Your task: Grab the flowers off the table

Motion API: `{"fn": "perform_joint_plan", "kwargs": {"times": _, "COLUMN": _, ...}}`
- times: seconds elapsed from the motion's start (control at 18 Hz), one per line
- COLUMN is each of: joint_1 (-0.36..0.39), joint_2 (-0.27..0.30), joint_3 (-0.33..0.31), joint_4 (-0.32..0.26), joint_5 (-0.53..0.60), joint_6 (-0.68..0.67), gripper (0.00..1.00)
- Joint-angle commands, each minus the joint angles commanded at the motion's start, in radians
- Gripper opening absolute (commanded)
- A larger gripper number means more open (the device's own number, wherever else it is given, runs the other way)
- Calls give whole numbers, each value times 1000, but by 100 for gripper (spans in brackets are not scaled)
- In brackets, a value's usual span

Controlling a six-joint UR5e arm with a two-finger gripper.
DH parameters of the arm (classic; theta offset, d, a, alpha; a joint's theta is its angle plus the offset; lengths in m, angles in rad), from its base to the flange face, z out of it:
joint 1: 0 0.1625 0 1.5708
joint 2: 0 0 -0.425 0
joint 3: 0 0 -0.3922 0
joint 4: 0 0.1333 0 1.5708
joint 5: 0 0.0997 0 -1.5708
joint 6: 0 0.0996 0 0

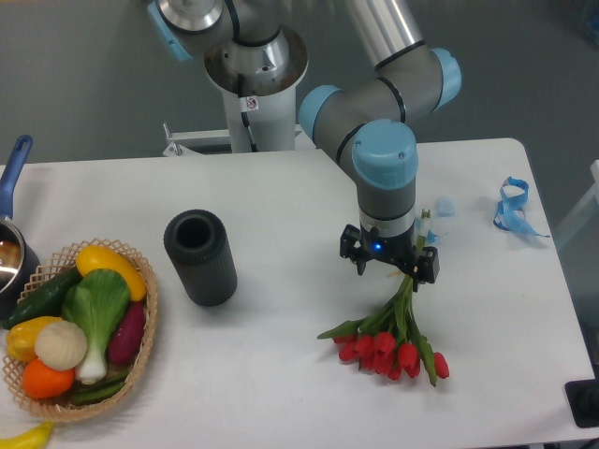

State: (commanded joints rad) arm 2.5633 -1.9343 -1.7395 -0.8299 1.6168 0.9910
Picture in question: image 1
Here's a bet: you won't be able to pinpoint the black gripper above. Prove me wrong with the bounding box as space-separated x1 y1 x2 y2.
340 224 439 293

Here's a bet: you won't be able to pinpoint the red tulip bouquet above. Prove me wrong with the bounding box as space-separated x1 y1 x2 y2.
317 210 450 386

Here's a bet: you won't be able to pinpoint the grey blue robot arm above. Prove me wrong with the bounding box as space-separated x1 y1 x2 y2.
148 1 461 285

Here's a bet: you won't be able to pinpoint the light blue plastic cap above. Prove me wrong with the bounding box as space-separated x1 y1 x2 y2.
436 196 456 217

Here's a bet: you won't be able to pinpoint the blue ribbon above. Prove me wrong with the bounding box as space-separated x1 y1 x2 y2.
492 176 549 238

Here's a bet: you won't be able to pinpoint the dark grey ribbed vase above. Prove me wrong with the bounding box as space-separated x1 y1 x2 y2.
163 210 238 307

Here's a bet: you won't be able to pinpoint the black device at edge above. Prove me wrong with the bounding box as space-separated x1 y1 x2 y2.
564 379 598 428

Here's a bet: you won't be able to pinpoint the purple sweet potato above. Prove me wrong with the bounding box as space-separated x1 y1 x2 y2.
108 302 145 366

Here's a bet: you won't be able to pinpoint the green bok choy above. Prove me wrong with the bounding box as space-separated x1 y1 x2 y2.
62 268 130 385

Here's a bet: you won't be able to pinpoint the green bean pods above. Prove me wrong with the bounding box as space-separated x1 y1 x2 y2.
70 372 128 406

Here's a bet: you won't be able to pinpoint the woven wicker basket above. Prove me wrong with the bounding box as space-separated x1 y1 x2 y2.
2 238 158 423

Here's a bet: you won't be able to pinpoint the cream garlic bulb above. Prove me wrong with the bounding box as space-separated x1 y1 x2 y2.
35 321 88 371

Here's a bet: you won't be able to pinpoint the dark green cucumber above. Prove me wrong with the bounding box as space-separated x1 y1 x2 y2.
3 268 81 330

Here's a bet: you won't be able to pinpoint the orange fruit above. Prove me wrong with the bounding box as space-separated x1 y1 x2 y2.
22 358 75 399

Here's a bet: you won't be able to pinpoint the yellow bell pepper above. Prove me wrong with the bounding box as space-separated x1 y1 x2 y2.
6 316 61 363

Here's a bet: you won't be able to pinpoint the yellow banana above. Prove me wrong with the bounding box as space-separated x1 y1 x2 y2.
1 421 54 449

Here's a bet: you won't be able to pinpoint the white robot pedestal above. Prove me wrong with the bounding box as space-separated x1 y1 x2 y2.
204 25 308 152

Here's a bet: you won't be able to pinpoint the white metal bracket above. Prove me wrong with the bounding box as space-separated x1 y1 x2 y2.
162 122 316 157

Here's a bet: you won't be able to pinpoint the blue handled saucepan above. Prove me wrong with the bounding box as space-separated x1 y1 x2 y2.
1 135 39 319

